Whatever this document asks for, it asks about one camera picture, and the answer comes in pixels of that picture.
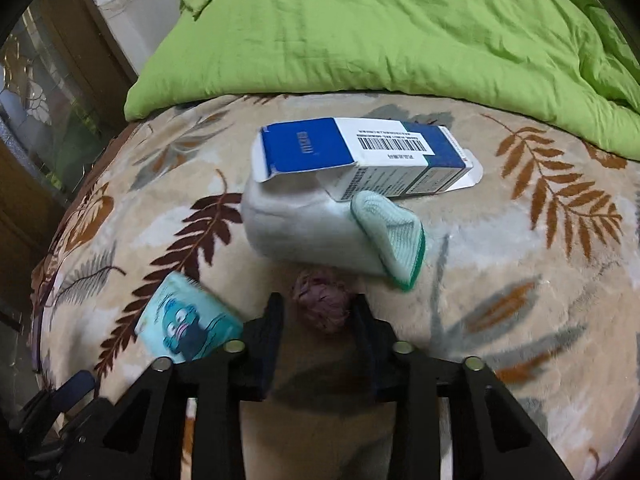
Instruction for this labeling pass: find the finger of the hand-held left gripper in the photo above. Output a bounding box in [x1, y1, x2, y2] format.
[47, 371, 99, 413]

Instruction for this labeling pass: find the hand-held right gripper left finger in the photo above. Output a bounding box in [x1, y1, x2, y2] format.
[57, 292, 286, 480]

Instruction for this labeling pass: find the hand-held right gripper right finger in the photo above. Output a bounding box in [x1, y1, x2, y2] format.
[351, 294, 574, 480]

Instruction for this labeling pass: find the purple paper ball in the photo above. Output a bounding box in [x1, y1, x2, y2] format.
[291, 269, 353, 335]

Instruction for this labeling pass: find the teal cartoon packet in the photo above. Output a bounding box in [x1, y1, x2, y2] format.
[135, 271, 245, 364]

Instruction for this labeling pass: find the white sock with green toe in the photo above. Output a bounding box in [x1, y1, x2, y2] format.
[241, 180, 426, 292]

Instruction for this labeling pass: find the leaf printed blanket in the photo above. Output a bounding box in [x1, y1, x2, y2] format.
[30, 92, 640, 480]

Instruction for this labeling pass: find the blue and white carton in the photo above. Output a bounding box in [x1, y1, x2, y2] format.
[252, 117, 484, 203]

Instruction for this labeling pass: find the green quilt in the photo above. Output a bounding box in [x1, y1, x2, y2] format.
[123, 0, 640, 158]

